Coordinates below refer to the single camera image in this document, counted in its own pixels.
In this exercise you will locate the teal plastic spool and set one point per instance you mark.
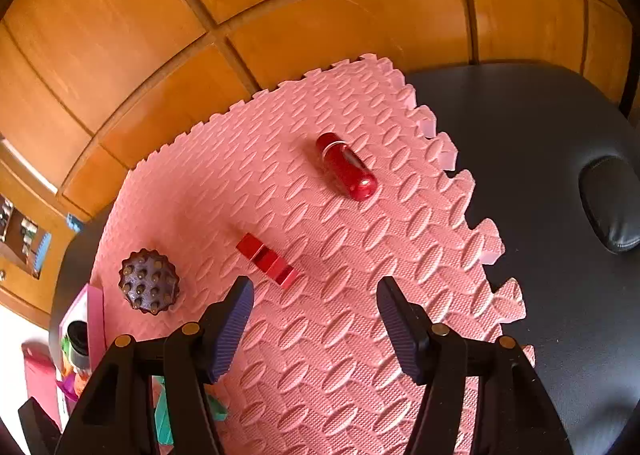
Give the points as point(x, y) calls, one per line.
point(162, 415)

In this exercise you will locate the wooden cabinet with glass door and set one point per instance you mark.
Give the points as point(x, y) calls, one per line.
point(55, 255)

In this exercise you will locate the pink foam mat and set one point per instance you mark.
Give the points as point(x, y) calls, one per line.
point(325, 260)

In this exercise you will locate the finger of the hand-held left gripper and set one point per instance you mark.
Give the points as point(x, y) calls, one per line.
point(42, 430)

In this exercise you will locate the black oval leather cushion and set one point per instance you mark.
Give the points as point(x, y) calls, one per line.
point(612, 205)

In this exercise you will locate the red cloth panel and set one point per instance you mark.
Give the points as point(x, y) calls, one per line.
point(42, 380)

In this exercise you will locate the blue foam mat piece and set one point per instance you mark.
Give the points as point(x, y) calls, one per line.
point(44, 252)

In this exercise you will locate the red plastic block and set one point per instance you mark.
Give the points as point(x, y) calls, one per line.
point(267, 260)

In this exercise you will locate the grey cylindrical vacuum filter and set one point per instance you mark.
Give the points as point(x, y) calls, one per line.
point(79, 342)

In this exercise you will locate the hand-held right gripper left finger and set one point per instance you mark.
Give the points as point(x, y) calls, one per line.
point(231, 330)

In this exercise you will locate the red metallic capsule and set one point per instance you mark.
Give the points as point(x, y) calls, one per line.
point(347, 167)

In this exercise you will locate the small bottles on cabinet shelves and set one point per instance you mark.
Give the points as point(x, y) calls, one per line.
point(17, 227)

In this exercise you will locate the brown spiky massage ball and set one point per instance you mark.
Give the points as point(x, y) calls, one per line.
point(149, 281)

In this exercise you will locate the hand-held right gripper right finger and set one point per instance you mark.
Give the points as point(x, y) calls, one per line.
point(400, 330)

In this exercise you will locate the pink-rimmed cardboard box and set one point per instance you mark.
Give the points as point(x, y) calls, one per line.
point(95, 315)

